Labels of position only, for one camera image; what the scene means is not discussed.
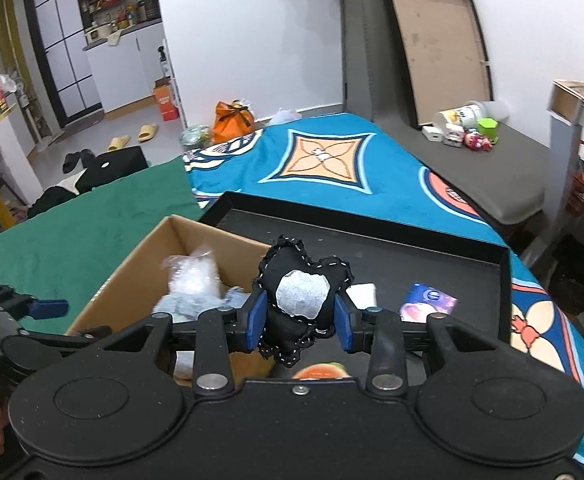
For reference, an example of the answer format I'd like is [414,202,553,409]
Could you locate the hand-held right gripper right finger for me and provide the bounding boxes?
[334,292,563,397]

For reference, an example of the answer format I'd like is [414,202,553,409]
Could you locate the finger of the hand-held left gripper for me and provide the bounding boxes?
[0,285,69,320]
[1,325,113,366]

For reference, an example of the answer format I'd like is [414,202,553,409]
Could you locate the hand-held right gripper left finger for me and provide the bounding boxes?
[37,291,269,397]

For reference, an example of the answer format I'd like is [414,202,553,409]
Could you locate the white soft lump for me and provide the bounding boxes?
[347,283,377,307]

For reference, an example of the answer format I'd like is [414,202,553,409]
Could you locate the watermelon slice toy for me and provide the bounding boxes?
[291,362,351,380]

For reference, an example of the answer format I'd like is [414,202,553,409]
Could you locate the light grey fluffy plush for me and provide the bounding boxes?
[154,289,228,324]

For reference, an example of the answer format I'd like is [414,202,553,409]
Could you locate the black heart cushion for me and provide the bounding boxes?
[257,234,356,369]

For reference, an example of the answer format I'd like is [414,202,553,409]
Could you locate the black shallow tray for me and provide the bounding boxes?
[199,190,516,377]

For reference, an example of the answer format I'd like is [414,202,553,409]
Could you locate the clear bag of white stuffing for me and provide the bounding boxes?
[161,252,223,302]

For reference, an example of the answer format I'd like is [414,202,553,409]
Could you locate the blue snack packet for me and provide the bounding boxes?
[399,282,459,324]

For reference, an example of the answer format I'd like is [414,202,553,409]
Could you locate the brown cardboard box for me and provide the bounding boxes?
[66,213,274,387]

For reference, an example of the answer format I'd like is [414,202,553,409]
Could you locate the green blanket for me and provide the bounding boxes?
[0,155,203,334]

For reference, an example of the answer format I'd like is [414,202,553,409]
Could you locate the black clothes heap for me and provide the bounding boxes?
[26,185,81,219]

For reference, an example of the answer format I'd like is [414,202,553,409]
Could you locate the blue printed blanket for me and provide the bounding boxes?
[184,110,584,480]

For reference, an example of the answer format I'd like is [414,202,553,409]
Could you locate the black dice stool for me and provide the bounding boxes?
[79,145,149,194]

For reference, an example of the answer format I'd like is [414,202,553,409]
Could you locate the clear bag of greens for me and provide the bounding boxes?
[180,124,213,154]

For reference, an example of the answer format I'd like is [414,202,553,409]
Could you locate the orange bag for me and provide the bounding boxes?
[212,99,256,145]

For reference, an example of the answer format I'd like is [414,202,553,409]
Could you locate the white plastic bag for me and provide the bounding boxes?
[269,107,303,126]

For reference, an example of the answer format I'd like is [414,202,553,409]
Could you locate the small white box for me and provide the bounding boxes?
[441,123,468,149]

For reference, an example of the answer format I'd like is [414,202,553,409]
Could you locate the small red toys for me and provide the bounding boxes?
[464,129,496,152]

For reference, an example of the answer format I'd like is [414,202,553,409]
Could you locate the orange carton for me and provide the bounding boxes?
[152,77,181,122]

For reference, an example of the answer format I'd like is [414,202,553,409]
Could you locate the green hexagonal container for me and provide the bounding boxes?
[476,117,499,142]

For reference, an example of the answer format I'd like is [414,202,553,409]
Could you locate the white narrow rack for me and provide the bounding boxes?
[156,41,188,129]

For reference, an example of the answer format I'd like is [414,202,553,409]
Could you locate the white kitchen cabinet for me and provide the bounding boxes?
[82,19,168,114]

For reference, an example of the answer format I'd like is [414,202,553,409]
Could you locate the black framed sliding door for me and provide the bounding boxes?
[20,0,106,129]

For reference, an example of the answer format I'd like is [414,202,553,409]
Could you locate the grey desk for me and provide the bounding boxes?
[546,78,584,247]

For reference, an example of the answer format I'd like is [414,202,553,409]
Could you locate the black box lid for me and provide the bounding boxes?
[379,0,496,129]

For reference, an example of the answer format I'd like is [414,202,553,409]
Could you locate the row of kitchen jars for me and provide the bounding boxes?
[84,0,161,44]

